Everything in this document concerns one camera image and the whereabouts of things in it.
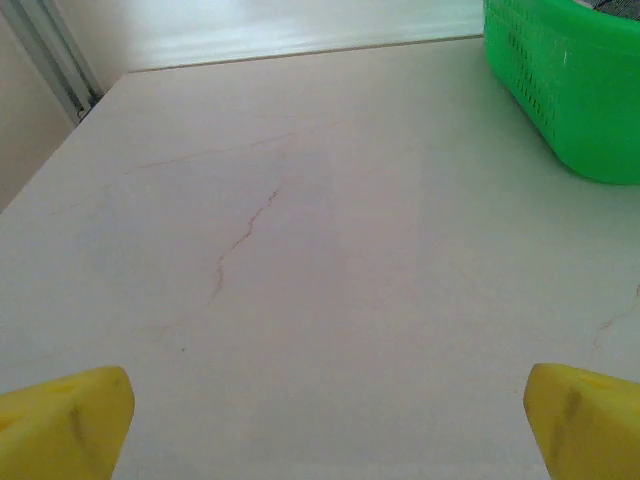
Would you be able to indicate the aluminium frame post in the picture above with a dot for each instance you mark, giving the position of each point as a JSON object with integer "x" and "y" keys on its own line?
{"x": 55, "y": 55}

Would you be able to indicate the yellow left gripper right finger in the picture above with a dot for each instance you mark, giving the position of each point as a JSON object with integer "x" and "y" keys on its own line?
{"x": 590, "y": 430}

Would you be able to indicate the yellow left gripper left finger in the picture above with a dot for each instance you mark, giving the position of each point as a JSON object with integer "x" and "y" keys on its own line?
{"x": 65, "y": 430}

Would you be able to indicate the green plastic basket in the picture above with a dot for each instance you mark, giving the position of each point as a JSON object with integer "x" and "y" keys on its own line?
{"x": 575, "y": 100}

